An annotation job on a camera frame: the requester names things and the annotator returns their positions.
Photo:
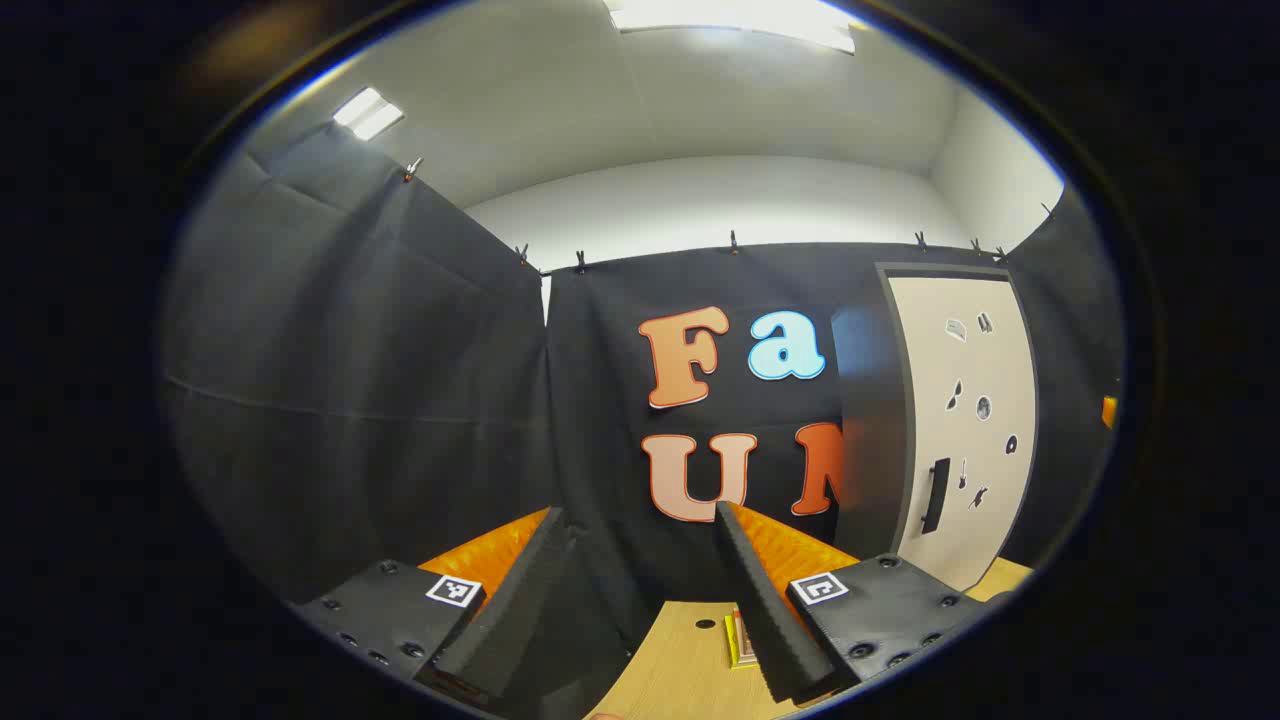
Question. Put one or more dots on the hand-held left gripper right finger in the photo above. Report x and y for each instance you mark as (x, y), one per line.
(765, 610)

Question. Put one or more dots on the yellow book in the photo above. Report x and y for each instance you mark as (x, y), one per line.
(729, 645)

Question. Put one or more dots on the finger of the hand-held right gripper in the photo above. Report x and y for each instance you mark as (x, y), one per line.
(1109, 411)

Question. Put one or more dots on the ceiling light panel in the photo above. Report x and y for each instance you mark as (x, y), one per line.
(368, 112)
(735, 20)

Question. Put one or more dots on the row of black cloth clips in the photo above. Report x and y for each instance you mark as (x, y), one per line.
(733, 241)

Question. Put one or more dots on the black backdrop cloth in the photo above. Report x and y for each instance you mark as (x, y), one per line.
(350, 400)

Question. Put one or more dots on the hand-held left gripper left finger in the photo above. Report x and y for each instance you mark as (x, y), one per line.
(510, 610)

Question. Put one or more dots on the grey cabinet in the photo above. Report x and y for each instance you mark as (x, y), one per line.
(865, 430)

